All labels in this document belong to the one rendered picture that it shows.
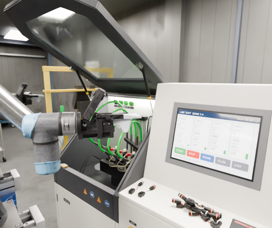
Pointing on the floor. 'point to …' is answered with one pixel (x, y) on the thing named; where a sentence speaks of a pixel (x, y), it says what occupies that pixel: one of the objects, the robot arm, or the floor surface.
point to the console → (193, 186)
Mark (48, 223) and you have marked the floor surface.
